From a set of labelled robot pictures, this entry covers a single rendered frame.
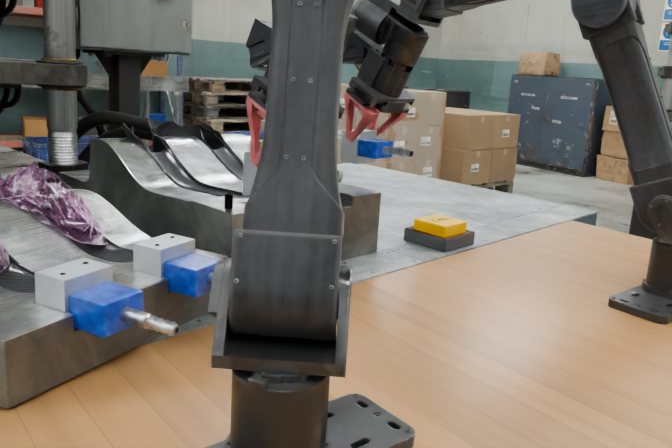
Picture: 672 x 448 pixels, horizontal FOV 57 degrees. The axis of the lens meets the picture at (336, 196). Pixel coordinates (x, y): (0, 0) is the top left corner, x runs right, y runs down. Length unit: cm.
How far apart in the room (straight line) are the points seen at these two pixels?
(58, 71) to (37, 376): 92
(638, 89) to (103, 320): 66
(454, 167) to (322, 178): 504
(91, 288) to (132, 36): 112
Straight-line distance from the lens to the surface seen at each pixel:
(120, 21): 160
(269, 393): 39
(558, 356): 66
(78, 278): 55
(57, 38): 141
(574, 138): 773
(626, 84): 86
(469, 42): 959
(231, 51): 805
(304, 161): 39
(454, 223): 98
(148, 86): 442
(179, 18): 168
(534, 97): 807
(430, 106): 487
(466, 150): 536
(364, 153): 102
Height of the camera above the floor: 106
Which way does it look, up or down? 12 degrees down
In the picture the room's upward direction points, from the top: 3 degrees clockwise
